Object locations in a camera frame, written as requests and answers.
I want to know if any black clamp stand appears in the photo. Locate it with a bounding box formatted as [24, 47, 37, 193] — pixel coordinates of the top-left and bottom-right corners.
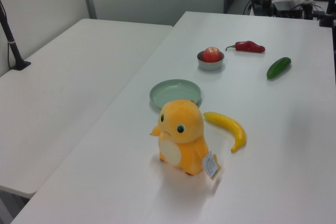
[318, 0, 336, 28]

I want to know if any grey equipment box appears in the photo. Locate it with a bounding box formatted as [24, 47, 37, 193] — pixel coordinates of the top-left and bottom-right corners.
[251, 0, 271, 16]

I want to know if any green toy cucumber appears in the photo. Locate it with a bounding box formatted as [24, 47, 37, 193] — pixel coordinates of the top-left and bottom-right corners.
[266, 57, 292, 80]

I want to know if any red toy chili pepper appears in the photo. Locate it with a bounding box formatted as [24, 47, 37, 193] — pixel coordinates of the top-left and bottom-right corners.
[225, 40, 266, 54]

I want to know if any red toy apple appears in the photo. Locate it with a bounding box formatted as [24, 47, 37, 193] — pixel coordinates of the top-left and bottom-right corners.
[202, 46, 222, 63]

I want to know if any light green plate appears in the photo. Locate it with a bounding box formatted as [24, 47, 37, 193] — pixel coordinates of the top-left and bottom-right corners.
[149, 78, 203, 111]

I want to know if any black electronics box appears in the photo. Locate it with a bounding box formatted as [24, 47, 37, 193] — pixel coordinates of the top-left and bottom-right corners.
[272, 0, 302, 18]

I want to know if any grey bowl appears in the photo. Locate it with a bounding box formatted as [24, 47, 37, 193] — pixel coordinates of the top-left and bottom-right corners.
[196, 50, 225, 71]

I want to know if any yellow toy banana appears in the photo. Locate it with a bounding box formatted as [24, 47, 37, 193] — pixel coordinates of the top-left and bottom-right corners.
[203, 111, 247, 153]

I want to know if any paper toy tag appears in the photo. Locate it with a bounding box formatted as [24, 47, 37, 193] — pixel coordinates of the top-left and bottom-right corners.
[202, 150, 222, 182]

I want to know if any black pole with clamp base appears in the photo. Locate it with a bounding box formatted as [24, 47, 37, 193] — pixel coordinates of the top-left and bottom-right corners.
[0, 0, 32, 71]

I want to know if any orange plush toy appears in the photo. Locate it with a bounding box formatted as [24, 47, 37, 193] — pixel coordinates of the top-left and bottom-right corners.
[149, 99, 211, 177]

